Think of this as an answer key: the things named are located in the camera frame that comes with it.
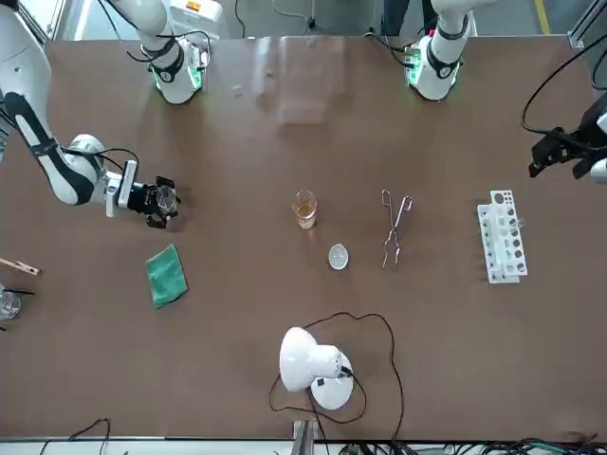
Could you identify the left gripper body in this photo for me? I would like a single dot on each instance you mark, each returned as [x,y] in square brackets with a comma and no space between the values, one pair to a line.
[588,137]

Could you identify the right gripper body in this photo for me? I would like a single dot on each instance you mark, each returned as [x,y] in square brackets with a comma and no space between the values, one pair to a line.
[140,198]

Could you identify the clear glass test tube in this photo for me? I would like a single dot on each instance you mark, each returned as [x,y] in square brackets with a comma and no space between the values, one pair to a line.
[518,223]

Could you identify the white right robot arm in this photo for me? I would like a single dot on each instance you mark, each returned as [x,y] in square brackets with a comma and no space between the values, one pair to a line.
[28,71]

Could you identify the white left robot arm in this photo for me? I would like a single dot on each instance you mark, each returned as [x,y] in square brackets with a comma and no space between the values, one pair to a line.
[441,71]

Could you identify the folded green cloth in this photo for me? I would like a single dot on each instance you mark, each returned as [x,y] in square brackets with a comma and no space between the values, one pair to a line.
[166,277]

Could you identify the green circuit board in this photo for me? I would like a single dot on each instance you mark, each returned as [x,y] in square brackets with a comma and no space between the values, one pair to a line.
[201,57]
[412,56]

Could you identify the wooden test tube clamp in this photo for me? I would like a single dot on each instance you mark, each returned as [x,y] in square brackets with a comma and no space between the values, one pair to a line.
[21,266]

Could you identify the white test tube rack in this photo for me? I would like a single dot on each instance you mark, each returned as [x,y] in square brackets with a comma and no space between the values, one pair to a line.
[502,278]

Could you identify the glass beaker with amber liquid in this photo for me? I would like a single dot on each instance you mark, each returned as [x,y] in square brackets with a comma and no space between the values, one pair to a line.
[306,218]

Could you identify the white box with warning label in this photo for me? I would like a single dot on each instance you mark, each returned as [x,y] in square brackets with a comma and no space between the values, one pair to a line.
[204,12]

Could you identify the metal crucible tongs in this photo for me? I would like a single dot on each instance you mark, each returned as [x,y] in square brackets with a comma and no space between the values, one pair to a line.
[392,232]

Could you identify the small white porcelain dish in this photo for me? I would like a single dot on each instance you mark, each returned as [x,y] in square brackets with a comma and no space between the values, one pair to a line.
[338,257]

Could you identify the white desk lamp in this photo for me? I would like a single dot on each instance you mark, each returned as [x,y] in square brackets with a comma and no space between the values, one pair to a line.
[303,360]

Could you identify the person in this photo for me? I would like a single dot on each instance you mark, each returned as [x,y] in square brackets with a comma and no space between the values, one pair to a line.
[396,16]

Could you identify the aluminium frame rail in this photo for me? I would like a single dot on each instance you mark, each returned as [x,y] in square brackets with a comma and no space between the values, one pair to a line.
[576,38]

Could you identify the aluminium frame post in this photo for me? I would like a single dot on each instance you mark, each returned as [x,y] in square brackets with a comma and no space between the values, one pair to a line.
[303,438]

